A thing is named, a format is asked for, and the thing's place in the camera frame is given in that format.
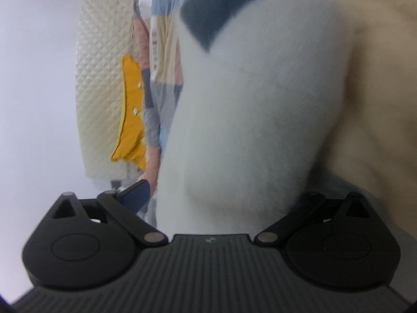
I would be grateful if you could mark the yellow crown cushion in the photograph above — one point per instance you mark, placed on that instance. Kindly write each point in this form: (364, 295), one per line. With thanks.
(132, 130)

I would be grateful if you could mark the patchwork checkered quilt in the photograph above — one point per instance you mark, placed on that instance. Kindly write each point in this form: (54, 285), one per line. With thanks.
(151, 117)

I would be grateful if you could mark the cream quilted headboard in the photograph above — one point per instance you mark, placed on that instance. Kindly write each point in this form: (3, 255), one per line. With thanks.
(97, 71)

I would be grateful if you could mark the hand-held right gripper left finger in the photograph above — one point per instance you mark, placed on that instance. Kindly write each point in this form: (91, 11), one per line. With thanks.
(136, 196)

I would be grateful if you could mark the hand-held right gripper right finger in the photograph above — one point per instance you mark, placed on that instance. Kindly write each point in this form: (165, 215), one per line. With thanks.
(303, 206)

